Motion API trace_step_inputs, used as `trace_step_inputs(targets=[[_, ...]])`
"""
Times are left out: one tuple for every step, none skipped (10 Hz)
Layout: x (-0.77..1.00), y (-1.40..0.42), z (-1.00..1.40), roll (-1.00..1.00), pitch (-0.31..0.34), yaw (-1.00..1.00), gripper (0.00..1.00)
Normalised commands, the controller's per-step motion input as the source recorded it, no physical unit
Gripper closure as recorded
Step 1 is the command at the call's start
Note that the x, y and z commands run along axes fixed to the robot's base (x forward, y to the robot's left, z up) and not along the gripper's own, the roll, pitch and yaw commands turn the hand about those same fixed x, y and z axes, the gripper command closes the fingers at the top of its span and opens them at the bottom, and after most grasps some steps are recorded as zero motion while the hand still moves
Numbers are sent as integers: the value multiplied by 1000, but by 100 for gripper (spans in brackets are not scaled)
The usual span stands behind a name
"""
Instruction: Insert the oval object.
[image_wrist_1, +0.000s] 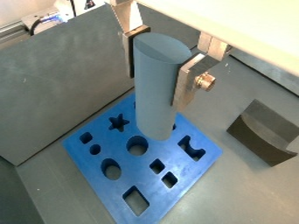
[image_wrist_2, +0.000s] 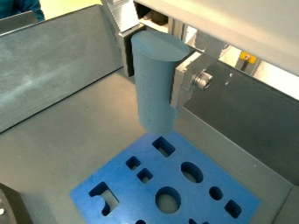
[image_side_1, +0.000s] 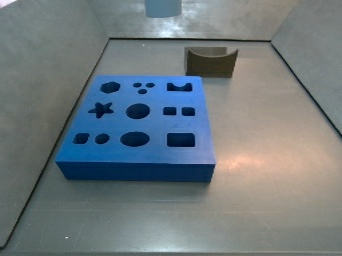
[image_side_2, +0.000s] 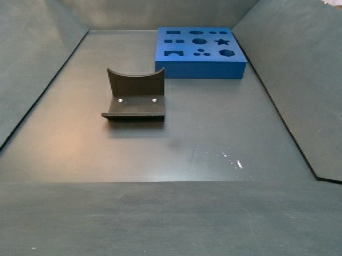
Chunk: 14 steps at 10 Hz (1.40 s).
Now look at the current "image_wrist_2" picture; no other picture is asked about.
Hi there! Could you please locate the person in teal clothing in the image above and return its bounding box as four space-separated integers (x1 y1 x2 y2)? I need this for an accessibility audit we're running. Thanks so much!
0 0 45 22

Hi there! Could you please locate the grey left side panel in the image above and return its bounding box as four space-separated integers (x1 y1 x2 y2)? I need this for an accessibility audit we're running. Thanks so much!
0 4 123 133

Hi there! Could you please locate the yellow tag in background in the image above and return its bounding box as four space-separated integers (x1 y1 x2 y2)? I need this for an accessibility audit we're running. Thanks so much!
240 52 258 64

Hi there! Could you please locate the black object bottom left corner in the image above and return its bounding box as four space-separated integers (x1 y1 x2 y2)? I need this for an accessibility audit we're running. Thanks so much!
0 183 34 224

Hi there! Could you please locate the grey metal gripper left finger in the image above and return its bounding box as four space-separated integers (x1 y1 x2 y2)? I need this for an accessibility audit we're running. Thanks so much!
118 24 146 77

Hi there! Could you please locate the dark right side panel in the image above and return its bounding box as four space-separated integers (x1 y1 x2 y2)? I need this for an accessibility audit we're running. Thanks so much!
185 61 299 186

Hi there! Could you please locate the blue shape-sorting insertion board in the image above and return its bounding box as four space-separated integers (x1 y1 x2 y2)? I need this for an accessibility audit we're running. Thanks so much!
70 132 260 224

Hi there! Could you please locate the grey-blue oval cylinder peg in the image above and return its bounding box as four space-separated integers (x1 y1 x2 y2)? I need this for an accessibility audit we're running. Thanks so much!
131 30 190 136

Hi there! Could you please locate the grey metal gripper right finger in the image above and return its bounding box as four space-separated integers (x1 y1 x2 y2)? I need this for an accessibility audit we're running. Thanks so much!
171 52 214 109

